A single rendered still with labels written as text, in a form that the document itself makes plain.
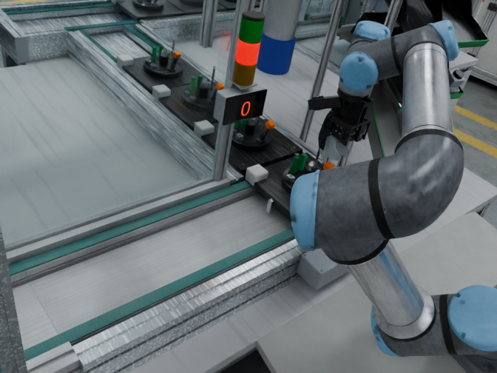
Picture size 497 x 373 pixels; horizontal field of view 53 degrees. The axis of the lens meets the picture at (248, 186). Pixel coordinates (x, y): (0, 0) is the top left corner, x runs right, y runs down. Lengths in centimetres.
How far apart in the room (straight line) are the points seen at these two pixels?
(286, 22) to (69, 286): 142
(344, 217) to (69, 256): 66
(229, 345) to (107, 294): 28
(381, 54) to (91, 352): 76
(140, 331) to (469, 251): 98
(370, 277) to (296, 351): 35
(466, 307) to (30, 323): 82
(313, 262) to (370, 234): 47
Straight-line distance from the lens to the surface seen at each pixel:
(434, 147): 72
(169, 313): 102
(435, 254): 151
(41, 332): 106
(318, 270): 116
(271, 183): 135
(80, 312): 108
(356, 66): 101
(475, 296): 104
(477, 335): 102
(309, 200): 71
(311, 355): 114
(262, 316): 117
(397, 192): 68
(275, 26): 215
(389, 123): 154
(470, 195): 182
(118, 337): 98
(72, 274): 114
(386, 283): 87
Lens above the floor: 176
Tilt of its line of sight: 37 degrees down
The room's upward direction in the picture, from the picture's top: 12 degrees clockwise
